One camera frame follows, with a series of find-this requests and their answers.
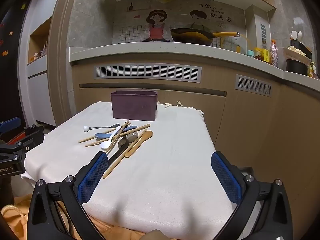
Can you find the long wooden spatula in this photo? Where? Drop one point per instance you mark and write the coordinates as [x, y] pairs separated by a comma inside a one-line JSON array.
[[112, 167]]

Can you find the orange cloth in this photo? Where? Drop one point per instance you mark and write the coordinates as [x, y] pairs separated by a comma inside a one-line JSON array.
[[37, 230]]

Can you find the large grey vent grille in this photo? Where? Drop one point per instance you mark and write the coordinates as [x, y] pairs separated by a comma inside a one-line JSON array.
[[147, 73]]

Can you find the teal lidded cup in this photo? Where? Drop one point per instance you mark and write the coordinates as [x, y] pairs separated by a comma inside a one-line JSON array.
[[250, 53]]

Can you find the white vented wall unit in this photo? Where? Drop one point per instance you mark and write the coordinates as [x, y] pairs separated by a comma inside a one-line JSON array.
[[262, 32]]

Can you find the assorted small packets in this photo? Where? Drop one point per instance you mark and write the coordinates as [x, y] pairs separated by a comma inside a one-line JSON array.
[[37, 54]]

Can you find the short wooden spoon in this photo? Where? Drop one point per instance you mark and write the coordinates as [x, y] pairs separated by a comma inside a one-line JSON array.
[[147, 135]]

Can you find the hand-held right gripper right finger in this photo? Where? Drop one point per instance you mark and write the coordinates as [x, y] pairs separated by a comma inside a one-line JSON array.
[[227, 180]]

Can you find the beige door frame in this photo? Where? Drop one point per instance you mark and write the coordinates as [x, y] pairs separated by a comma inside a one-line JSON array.
[[62, 55]]

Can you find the blue plastic spoon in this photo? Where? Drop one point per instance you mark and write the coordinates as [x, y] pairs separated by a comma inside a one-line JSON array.
[[102, 136]]

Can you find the white plastic spoon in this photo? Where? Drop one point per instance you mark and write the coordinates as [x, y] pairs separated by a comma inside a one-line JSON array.
[[106, 144]]

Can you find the black gas stove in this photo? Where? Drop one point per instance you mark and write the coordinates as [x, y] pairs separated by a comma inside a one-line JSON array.
[[155, 40]]

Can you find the purple plastic utensil holder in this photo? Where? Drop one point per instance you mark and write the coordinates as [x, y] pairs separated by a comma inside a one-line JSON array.
[[133, 105]]

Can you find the plastic bottle with orange cap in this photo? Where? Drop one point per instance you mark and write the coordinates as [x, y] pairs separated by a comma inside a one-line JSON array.
[[274, 52]]

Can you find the white rice paddle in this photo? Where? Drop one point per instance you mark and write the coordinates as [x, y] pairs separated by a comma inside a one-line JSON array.
[[294, 34], [299, 34]]

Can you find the black fridge with magnets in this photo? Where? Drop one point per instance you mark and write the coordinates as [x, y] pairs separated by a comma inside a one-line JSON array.
[[10, 55]]

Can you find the black cooking pot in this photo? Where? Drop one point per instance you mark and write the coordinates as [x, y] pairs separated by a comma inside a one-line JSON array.
[[297, 67]]

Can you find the white cabinet with wooden niche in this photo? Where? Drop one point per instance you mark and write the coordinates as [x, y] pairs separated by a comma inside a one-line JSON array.
[[37, 92]]

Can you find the black utensil caddy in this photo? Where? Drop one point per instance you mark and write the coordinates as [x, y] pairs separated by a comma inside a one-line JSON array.
[[302, 45]]

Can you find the tray of pale noodles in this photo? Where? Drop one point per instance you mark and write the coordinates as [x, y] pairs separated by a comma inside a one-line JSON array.
[[295, 51]]

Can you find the cartoon couple wall sticker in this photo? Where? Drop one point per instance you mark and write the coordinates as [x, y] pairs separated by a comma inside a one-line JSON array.
[[135, 30]]

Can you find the metal spoon with white ball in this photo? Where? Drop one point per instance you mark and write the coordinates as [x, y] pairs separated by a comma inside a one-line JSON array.
[[100, 127]]

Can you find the brown rounded object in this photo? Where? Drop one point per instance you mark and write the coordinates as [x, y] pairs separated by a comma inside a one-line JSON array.
[[156, 235]]

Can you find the grey kitchen countertop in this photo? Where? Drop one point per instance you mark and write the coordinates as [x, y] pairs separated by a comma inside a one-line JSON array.
[[150, 48]]

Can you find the wooden kitchen base cabinet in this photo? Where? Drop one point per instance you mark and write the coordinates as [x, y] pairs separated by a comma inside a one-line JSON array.
[[250, 130]]

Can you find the small grey vent grille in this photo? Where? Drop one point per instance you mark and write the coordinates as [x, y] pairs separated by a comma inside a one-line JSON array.
[[253, 85]]

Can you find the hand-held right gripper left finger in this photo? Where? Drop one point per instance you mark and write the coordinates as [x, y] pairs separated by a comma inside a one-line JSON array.
[[92, 177]]

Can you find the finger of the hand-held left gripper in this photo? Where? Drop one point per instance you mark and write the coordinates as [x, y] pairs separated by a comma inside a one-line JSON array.
[[33, 135], [11, 124]]

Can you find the grey spoon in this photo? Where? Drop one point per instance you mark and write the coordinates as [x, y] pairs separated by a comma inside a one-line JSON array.
[[132, 136]]

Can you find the black spoon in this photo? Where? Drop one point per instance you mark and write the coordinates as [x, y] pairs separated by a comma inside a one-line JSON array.
[[123, 143]]

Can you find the white table cloth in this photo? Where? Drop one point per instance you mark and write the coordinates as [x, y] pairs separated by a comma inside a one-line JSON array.
[[162, 180]]

